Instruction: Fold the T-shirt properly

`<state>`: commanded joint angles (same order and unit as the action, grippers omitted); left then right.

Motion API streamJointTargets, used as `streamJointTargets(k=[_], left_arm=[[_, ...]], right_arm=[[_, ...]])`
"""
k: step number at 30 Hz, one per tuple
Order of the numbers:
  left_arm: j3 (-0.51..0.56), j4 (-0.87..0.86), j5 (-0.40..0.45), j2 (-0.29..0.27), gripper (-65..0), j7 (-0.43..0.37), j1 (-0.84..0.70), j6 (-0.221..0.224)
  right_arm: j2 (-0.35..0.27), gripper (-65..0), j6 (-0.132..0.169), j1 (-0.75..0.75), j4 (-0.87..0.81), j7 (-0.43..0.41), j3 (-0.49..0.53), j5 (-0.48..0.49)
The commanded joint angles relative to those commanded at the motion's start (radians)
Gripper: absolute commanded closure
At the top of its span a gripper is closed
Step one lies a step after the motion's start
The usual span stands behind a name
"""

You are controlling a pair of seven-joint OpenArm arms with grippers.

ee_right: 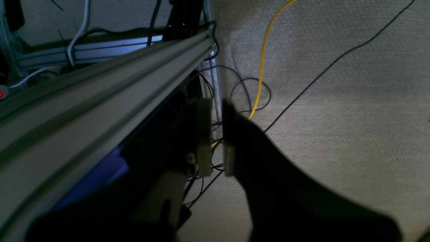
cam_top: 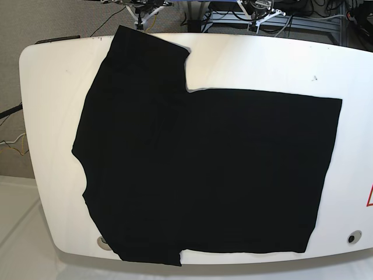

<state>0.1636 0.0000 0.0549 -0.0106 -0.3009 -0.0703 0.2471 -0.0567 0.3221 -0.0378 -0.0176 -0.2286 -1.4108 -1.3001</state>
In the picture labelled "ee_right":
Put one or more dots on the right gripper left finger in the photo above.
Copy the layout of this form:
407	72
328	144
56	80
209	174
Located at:
143	204

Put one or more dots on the aluminium frame rail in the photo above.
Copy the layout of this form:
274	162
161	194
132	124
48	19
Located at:
54	134

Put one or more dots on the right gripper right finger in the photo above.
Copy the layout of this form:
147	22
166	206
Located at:
285	204

